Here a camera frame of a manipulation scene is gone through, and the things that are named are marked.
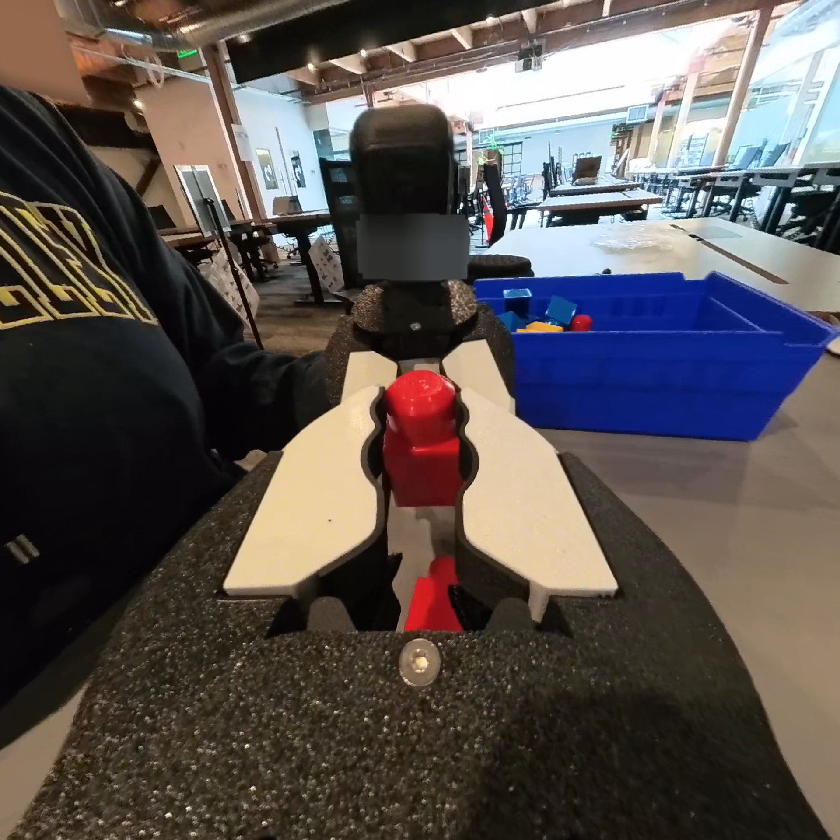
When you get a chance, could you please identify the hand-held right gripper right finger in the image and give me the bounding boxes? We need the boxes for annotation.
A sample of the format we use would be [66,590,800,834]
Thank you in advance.
[455,390,619,623]

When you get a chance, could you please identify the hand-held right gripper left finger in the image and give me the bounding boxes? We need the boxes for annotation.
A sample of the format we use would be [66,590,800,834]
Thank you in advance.
[222,386,389,621]

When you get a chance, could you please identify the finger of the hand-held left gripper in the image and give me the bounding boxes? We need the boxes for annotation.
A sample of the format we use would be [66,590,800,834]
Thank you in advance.
[340,350,403,409]
[441,340,514,416]

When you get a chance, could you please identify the blue plastic bin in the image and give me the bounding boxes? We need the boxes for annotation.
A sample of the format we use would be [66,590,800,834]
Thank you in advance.
[474,271,833,442]

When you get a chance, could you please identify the person's left forearm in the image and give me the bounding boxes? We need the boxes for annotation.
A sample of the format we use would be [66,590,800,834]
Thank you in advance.
[210,341,329,460]

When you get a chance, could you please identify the black room divider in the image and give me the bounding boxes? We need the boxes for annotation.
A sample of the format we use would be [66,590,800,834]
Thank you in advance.
[319,156,362,306]

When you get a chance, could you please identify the black office chair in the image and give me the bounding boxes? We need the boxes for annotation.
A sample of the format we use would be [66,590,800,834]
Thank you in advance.
[482,164,509,247]

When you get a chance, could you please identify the dark cloth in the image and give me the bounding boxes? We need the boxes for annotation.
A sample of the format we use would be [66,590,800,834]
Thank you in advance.
[467,255,534,282]

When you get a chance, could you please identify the white printed board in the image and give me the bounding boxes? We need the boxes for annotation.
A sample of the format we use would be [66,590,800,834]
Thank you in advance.
[200,262,260,322]
[308,236,345,293]

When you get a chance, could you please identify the black pole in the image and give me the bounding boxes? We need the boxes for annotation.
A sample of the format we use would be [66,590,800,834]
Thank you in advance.
[205,197,265,350]

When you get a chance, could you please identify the wooden office table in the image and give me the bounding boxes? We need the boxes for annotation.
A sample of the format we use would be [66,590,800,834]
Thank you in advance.
[538,190,664,227]

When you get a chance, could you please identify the clear plastic wrap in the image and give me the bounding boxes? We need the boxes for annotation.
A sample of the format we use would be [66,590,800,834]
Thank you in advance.
[591,226,677,253]

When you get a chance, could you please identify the person's dark sweatshirt torso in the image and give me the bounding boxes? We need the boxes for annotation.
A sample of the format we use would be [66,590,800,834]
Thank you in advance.
[0,85,263,710]

